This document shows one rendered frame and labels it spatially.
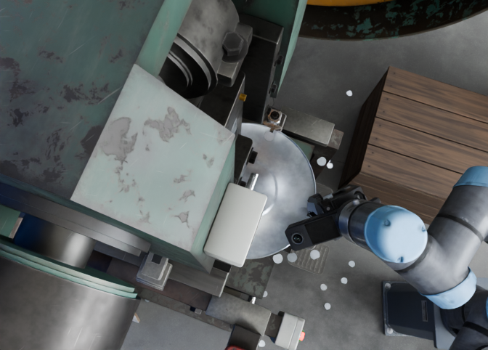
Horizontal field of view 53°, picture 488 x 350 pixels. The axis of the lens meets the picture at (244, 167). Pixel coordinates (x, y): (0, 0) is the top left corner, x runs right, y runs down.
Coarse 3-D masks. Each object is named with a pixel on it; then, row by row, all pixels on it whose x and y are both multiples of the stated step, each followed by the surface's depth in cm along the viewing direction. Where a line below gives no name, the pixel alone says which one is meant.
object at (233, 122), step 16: (240, 80) 67; (208, 96) 66; (224, 96) 66; (240, 96) 69; (208, 112) 66; (224, 112) 66; (240, 112) 77; (240, 128) 86; (240, 144) 85; (240, 160) 84; (240, 176) 86
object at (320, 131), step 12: (288, 108) 123; (288, 120) 122; (300, 120) 122; (312, 120) 122; (288, 132) 122; (300, 132) 121; (312, 132) 121; (324, 132) 121; (336, 132) 124; (312, 144) 125; (324, 144) 121; (336, 144) 123; (312, 156) 136; (324, 156) 131; (312, 168) 145
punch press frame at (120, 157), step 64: (0, 0) 32; (64, 0) 32; (128, 0) 32; (256, 0) 55; (0, 64) 31; (64, 64) 31; (128, 64) 31; (0, 128) 30; (64, 128) 30; (128, 128) 31; (192, 128) 35; (0, 192) 38; (64, 192) 29; (128, 192) 31; (192, 192) 35; (192, 256) 40
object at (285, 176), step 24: (264, 144) 105; (288, 144) 105; (264, 168) 103; (288, 168) 104; (264, 192) 101; (288, 192) 102; (312, 192) 103; (264, 216) 101; (288, 216) 101; (264, 240) 100
